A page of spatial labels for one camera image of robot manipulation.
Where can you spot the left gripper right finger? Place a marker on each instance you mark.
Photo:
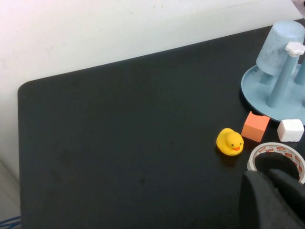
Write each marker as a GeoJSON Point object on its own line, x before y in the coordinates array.
{"type": "Point", "coordinates": [293, 193]}

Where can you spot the white tape roll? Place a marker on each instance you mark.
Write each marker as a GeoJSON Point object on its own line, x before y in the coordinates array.
{"type": "Point", "coordinates": [274, 148]}

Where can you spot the yellow rubber duck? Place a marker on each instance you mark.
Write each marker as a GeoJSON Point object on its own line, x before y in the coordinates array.
{"type": "Point", "coordinates": [228, 142]}

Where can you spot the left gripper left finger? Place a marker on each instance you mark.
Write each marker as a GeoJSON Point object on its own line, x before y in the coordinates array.
{"type": "Point", "coordinates": [257, 202]}

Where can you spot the blue plastic cup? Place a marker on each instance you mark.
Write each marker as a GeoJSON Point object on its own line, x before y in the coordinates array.
{"type": "Point", "coordinates": [274, 47]}

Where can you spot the white foam cube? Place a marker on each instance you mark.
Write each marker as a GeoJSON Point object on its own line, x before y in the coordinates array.
{"type": "Point", "coordinates": [290, 130]}

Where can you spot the orange foam cube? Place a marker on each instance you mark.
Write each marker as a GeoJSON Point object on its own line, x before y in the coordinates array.
{"type": "Point", "coordinates": [253, 128]}

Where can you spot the blue cup stand with pegs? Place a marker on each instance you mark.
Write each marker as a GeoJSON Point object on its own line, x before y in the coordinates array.
{"type": "Point", "coordinates": [262, 100]}

